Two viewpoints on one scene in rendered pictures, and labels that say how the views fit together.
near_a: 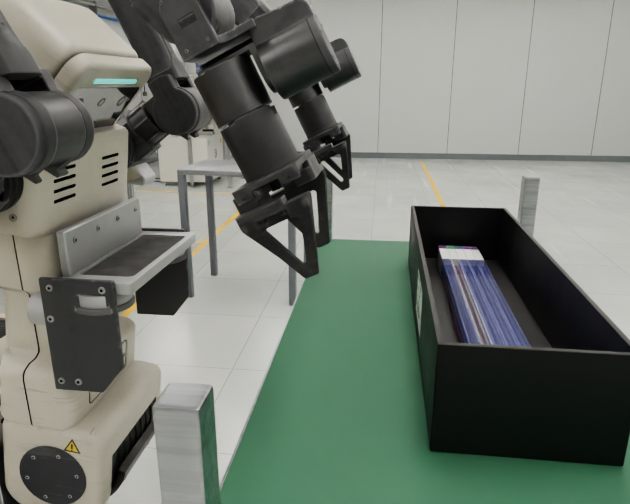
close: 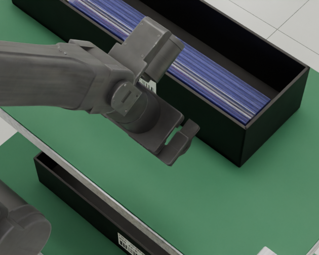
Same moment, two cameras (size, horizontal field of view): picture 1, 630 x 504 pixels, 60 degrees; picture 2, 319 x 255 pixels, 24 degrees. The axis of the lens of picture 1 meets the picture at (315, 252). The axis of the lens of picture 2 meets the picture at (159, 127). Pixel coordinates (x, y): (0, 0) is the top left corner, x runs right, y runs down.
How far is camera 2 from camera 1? 0.89 m
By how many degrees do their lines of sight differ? 56
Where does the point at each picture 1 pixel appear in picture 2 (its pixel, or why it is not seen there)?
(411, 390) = not seen: hidden behind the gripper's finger
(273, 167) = (158, 118)
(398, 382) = not seen: hidden behind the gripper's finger
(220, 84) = (134, 107)
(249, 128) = (147, 113)
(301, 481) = (221, 233)
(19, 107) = (39, 222)
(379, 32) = not seen: outside the picture
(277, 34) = (155, 56)
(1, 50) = not seen: outside the picture
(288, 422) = (171, 213)
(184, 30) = (124, 102)
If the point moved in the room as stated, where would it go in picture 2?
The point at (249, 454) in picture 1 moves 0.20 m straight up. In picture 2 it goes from (185, 245) to (189, 178)
